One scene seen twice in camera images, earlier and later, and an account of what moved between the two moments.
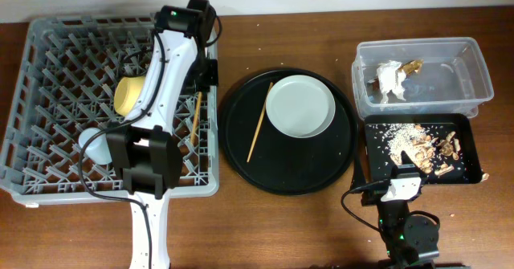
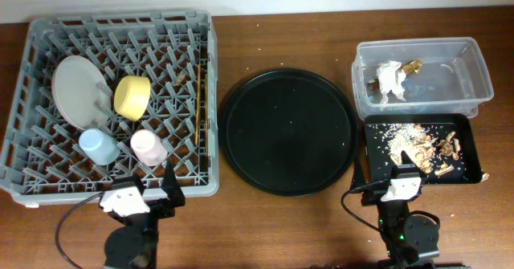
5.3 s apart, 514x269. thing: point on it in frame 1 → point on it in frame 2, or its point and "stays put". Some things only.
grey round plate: (300, 106) → (81, 92)
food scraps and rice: (422, 146) stays put
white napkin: (390, 78) stays put
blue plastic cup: (96, 148) stays put
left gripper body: (202, 74) → (156, 207)
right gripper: (372, 195) stays put
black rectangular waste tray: (441, 146) stays put
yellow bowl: (127, 95) stays put
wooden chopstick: (270, 90) → (206, 103)
